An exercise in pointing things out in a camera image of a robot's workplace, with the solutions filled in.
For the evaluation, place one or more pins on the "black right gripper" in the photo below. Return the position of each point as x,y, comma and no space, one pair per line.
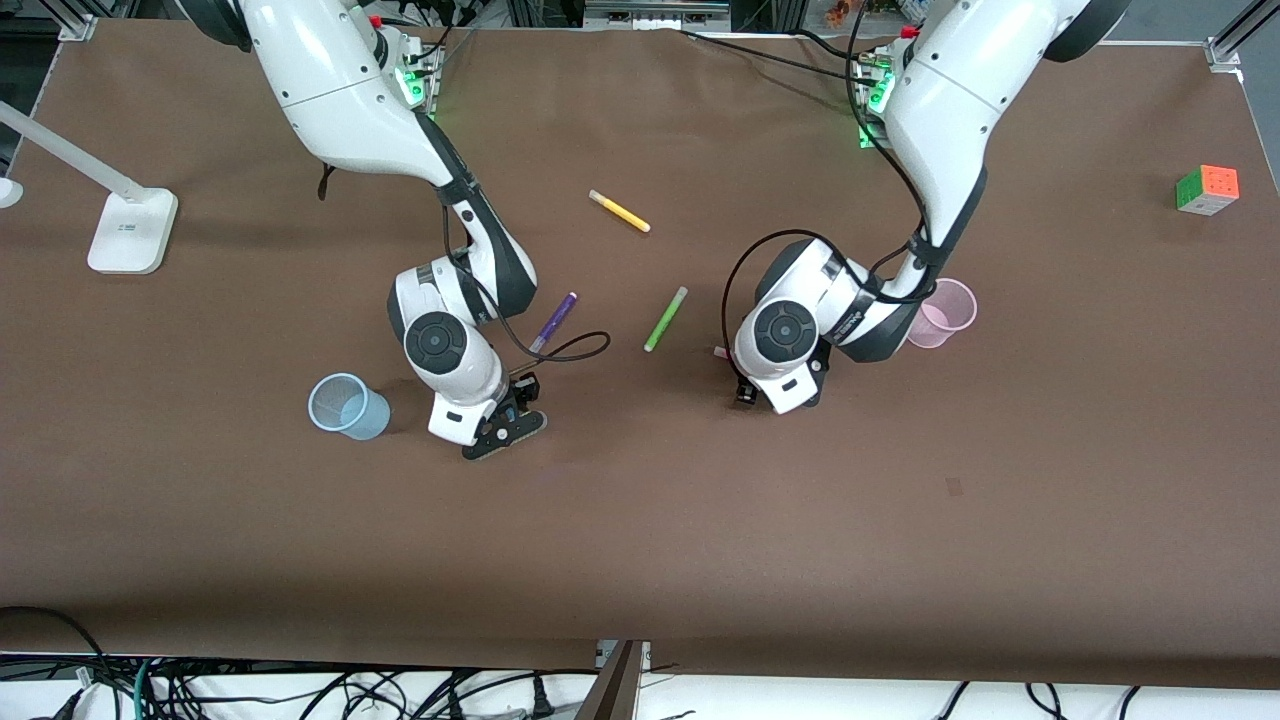
523,389

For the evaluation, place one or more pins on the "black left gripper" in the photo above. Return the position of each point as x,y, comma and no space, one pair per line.
745,392

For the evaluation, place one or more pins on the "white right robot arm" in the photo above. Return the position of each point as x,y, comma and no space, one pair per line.
340,90

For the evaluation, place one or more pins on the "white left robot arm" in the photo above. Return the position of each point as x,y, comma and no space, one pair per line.
950,110

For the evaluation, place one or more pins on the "purple marker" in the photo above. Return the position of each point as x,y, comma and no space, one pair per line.
560,312

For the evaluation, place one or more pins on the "green marker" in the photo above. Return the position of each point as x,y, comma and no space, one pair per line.
665,320

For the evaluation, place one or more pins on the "translucent blue cup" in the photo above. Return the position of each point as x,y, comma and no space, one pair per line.
365,415

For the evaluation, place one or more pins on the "yellow marker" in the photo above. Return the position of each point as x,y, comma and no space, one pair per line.
620,211

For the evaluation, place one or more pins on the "translucent pink cup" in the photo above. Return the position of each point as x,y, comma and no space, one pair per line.
955,305

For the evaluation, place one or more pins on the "wooden table leg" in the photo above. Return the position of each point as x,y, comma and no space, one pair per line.
612,690

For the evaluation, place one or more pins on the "grey metal device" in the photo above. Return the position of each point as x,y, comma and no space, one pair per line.
655,12

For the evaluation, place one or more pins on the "orange toy figure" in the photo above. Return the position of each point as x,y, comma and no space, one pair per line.
840,12

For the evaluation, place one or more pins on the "colourful puzzle cube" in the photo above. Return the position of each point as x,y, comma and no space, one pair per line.
1208,190

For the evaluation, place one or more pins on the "white round object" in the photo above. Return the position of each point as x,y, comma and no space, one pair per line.
8,192

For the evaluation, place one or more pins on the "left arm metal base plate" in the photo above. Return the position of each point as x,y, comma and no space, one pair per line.
868,110

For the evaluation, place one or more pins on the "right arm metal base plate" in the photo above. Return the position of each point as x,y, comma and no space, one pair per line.
428,85

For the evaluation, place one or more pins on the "aluminium frame profile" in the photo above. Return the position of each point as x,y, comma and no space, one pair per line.
1225,50
78,27

